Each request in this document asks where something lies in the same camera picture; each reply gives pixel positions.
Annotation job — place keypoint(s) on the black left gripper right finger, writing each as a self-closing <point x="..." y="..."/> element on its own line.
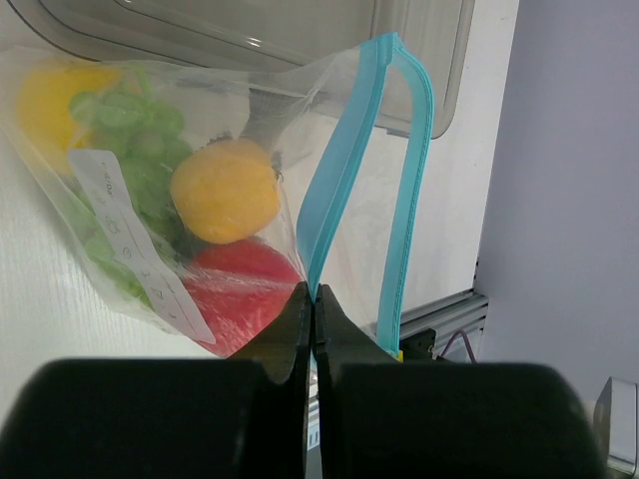
<point x="382" y="418"/>

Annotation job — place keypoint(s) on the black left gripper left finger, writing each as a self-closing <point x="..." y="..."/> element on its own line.
<point x="245" y="416"/>

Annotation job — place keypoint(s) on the red toy tomato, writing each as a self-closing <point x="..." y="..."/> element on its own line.
<point x="239" y="289"/>

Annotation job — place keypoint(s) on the clear zip top bag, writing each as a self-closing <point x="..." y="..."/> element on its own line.
<point x="352" y="167"/>

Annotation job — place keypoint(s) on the orange toy fruit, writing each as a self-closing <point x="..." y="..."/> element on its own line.
<point x="226" y="191"/>

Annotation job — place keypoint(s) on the green toy grapes bunch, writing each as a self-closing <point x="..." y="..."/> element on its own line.
<point x="131" y="113"/>

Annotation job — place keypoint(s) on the grey toy fish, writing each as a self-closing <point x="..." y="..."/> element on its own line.
<point x="269" y="115"/>

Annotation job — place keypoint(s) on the yellow toy lemon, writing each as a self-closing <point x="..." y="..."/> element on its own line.
<point x="42" y="108"/>

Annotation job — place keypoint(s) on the clear grey plastic tray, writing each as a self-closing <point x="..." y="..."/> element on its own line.
<point x="256" y="35"/>

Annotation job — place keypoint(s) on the aluminium mounting rail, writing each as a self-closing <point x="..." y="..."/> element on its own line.
<point x="448" y="329"/>

